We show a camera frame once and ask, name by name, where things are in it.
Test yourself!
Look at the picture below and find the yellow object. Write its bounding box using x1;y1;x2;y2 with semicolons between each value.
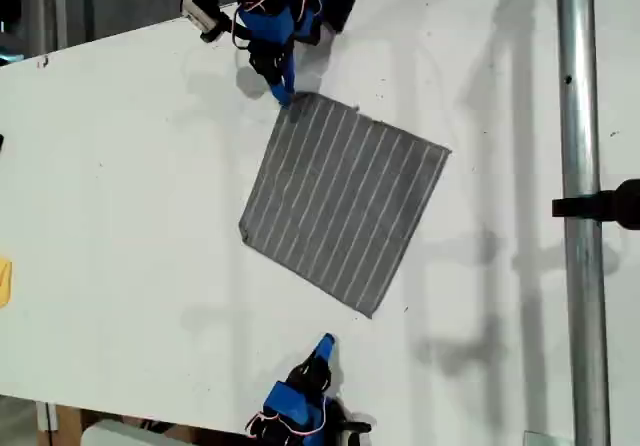
0;259;14;310

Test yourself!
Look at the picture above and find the grey vertical bar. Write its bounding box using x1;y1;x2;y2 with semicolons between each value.
53;0;69;50

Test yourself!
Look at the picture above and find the grey striped towel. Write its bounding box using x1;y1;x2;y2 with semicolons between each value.
238;91;453;320

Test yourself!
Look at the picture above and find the silver black wrist camera box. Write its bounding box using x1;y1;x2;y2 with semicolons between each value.
180;0;225;43

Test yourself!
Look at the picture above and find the black post clamp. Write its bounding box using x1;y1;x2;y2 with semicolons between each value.
552;178;640;230

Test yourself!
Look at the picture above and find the wooden table leg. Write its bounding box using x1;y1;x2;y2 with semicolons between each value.
35;400;85;436

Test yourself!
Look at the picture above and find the white plastic box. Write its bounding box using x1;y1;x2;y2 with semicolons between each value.
82;418;201;446

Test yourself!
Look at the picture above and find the black camera stalk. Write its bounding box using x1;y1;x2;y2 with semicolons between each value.
217;13;252;50

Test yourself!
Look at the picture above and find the steel post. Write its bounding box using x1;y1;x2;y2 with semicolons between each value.
554;0;614;446

